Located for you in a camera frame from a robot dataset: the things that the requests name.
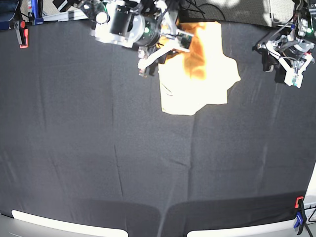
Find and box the blue clamp top left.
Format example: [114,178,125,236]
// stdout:
[28,0,44,25]

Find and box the yellow t-shirt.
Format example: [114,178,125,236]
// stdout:
[158,22,241,116]

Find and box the blue clamp bottom right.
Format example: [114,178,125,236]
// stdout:
[294,196,306,236]

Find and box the black table cloth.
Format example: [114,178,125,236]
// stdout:
[0,21,316,237]

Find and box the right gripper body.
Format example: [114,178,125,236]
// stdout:
[134,15,161,47]

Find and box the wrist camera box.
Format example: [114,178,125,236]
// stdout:
[177,30,194,50]
[284,68,303,88]

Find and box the black cable bundle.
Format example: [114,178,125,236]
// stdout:
[143,0,225,20]

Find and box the blue clamp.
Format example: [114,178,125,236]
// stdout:
[28,0,44,25]
[294,196,306,236]

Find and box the aluminium rail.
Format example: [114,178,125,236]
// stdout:
[43,9,87,22]

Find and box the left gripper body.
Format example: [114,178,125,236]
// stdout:
[283,37,315,64]

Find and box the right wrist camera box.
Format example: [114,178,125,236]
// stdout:
[177,30,194,50]

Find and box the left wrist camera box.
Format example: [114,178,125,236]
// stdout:
[284,68,303,88]

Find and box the red black clamp left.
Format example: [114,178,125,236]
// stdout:
[14,20,29,49]

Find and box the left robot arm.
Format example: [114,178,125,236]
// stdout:
[265,0,316,78]

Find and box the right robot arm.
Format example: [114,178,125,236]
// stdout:
[73,0,193,77]

